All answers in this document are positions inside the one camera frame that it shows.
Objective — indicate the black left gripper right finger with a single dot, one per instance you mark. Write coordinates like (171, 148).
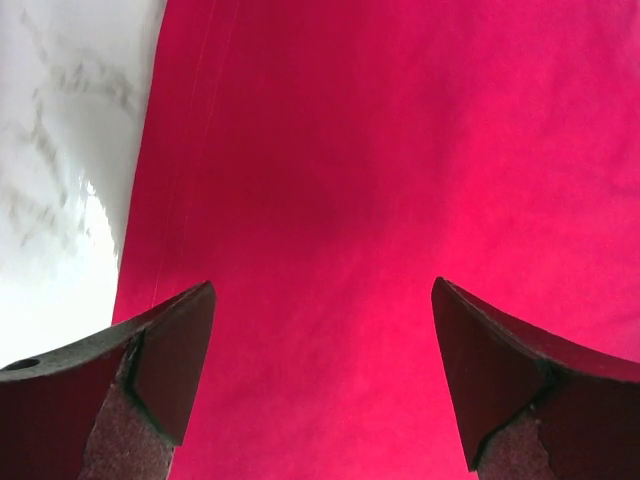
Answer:
(530, 404)

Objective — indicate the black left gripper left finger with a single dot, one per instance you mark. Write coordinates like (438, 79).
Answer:
(113, 405)

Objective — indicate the red t shirt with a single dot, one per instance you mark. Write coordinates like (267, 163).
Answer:
(323, 162)

